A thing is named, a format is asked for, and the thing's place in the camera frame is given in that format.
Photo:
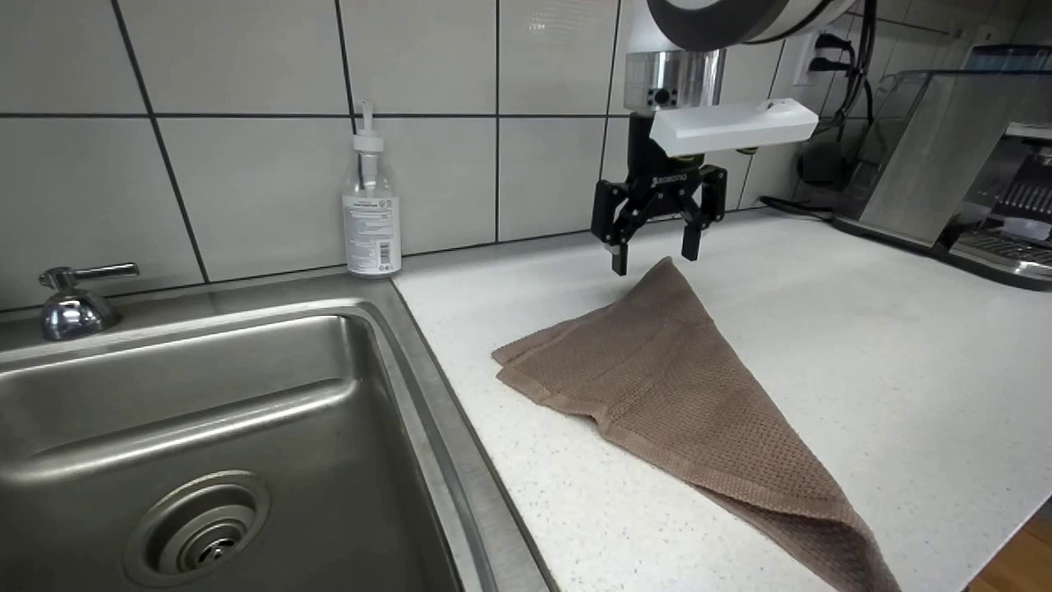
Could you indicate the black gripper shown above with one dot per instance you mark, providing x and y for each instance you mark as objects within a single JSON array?
[{"x": 660, "y": 177}]

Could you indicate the brown waffle-weave towel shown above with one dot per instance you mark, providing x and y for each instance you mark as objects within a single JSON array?
[{"x": 677, "y": 407}]

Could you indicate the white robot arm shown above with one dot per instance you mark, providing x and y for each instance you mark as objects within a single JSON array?
[{"x": 725, "y": 19}]

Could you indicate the stainless steel espresso machine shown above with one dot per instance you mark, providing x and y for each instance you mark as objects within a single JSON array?
[{"x": 931, "y": 152}]

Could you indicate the clear pump soap bottle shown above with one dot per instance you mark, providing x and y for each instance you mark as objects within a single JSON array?
[{"x": 373, "y": 232}]

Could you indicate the stainless steel sink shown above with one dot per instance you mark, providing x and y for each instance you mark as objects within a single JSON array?
[{"x": 219, "y": 374}]

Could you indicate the metal sink drain strainer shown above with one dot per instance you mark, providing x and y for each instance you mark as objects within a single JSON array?
[{"x": 200, "y": 527}]

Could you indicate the white wall outlet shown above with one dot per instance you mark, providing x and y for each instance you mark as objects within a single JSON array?
[{"x": 809, "y": 66}]

